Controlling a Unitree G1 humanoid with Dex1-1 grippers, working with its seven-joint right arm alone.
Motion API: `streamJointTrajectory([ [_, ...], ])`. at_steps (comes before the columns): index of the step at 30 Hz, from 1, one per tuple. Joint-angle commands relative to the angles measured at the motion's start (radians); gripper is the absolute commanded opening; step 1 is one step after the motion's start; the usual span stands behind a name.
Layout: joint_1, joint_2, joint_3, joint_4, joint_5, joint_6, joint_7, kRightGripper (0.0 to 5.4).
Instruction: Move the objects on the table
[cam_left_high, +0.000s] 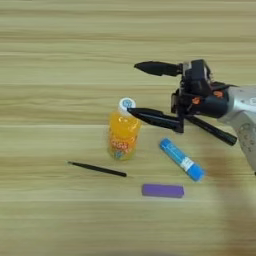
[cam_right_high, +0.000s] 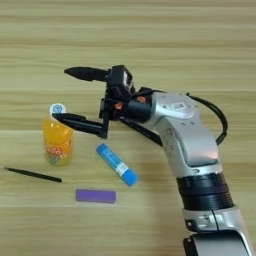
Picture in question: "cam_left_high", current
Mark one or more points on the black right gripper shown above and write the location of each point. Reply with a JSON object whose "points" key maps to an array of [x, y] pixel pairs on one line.
{"points": [[210, 105]]}

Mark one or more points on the orange juice bottle white cap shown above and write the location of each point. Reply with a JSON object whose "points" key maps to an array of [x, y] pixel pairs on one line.
{"points": [[123, 133]]}

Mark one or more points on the blue glue stick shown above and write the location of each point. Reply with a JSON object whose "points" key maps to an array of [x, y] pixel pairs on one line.
{"points": [[181, 160]]}

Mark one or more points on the black marker pen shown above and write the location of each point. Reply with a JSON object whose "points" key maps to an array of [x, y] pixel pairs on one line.
{"points": [[216, 131]]}

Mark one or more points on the purple rectangular eraser block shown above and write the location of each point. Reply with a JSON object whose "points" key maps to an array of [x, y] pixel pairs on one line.
{"points": [[163, 190]]}

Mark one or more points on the thin black stick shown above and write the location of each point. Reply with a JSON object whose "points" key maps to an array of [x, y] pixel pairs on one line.
{"points": [[96, 168]]}

